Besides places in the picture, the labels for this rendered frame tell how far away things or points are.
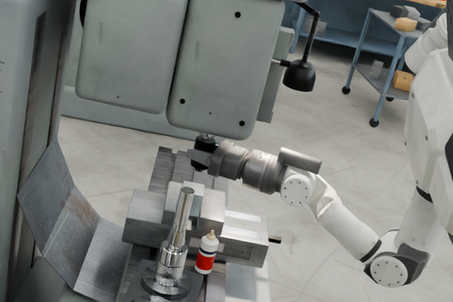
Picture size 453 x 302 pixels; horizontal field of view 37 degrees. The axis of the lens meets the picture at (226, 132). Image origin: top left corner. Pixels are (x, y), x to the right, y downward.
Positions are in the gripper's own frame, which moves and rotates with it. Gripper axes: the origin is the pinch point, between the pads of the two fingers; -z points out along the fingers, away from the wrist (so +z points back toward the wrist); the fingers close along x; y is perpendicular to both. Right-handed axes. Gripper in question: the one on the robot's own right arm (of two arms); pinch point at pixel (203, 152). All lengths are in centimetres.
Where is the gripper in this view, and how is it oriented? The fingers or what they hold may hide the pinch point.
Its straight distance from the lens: 152.9
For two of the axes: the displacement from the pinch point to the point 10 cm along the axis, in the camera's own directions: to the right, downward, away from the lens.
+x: -2.7, 3.2, -9.1
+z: 9.4, 3.1, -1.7
